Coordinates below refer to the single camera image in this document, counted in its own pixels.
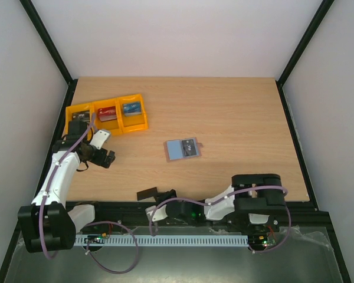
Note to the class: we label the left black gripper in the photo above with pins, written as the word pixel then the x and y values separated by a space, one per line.
pixel 100 160

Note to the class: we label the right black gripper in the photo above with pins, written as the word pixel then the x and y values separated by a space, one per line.
pixel 160 196

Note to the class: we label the tan leather card holder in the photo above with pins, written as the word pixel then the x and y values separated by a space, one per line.
pixel 173 150

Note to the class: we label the black vip credit card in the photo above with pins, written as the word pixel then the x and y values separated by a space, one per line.
pixel 189 147

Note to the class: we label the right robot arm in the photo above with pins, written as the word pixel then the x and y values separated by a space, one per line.
pixel 254 196

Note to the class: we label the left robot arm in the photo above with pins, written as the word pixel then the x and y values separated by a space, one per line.
pixel 45 224

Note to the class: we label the red card stack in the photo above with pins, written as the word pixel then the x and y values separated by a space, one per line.
pixel 107 113

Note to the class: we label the black card stack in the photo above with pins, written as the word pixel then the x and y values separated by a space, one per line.
pixel 81 116

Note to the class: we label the blue card stack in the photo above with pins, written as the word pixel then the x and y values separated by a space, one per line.
pixel 132 109

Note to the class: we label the middle yellow bin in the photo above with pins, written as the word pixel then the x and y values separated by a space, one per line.
pixel 114 126

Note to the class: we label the yellow bin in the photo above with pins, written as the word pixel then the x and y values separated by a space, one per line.
pixel 133 123
pixel 114 126
pixel 77 128

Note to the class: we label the right yellow bin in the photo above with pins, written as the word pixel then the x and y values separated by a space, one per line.
pixel 133 123

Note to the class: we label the left yellow bin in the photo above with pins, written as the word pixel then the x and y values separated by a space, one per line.
pixel 77 128

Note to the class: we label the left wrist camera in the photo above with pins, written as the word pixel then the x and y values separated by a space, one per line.
pixel 99 138

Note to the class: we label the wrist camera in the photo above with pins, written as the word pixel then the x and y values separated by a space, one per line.
pixel 155 215
pixel 99 138

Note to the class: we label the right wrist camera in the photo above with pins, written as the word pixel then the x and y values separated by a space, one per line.
pixel 155 215

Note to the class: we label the white slotted cable duct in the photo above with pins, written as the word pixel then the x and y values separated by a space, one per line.
pixel 165 240

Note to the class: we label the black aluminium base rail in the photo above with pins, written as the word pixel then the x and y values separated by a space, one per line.
pixel 133 214

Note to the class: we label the left black frame post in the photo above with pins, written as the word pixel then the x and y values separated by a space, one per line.
pixel 42 31

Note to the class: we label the black frame post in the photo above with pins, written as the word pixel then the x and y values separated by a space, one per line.
pixel 310 31
pixel 42 31

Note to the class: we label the right black frame post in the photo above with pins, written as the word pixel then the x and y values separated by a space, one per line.
pixel 310 31

